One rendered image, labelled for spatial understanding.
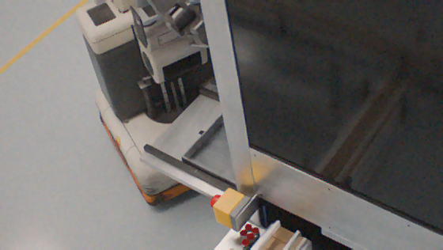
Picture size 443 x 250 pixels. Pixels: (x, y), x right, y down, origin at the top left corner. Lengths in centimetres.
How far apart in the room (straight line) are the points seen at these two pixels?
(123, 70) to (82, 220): 74
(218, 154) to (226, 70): 62
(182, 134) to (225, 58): 72
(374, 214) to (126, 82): 166
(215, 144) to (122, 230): 109
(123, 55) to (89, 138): 75
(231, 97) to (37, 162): 209
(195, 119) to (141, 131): 89
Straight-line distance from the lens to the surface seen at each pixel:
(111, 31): 273
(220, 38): 137
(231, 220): 170
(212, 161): 199
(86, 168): 331
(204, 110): 215
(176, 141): 208
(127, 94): 295
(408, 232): 148
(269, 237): 171
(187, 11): 181
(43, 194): 330
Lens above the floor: 238
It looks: 46 degrees down
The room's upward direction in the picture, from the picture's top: 12 degrees counter-clockwise
